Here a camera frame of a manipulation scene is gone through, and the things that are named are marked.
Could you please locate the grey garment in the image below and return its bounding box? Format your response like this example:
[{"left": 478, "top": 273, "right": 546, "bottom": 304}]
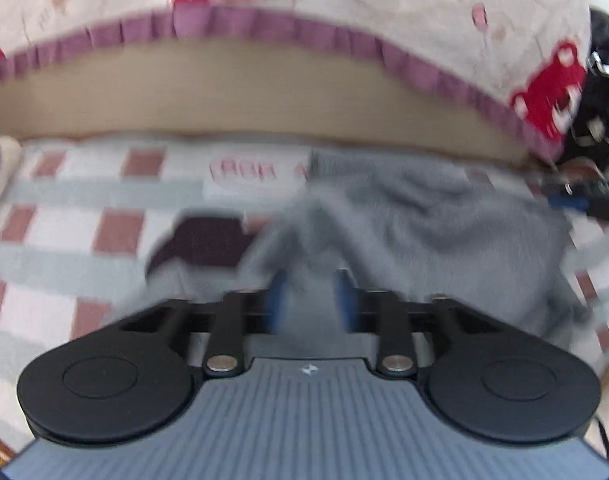
[{"left": 105, "top": 151, "right": 589, "bottom": 359}]

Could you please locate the dark maroon cloth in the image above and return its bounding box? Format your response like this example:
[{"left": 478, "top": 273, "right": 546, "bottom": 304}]
[{"left": 145, "top": 216, "right": 272, "bottom": 281}]

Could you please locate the beige bed base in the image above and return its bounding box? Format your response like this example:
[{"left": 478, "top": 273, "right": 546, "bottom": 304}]
[{"left": 0, "top": 40, "right": 528, "bottom": 165}]

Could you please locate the checkered red white rug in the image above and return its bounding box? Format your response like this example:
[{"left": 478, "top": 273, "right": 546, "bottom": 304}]
[{"left": 0, "top": 135, "right": 609, "bottom": 456}]

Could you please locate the bear print quilt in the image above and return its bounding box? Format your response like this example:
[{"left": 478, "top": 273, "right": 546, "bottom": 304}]
[{"left": 0, "top": 0, "right": 589, "bottom": 159}]

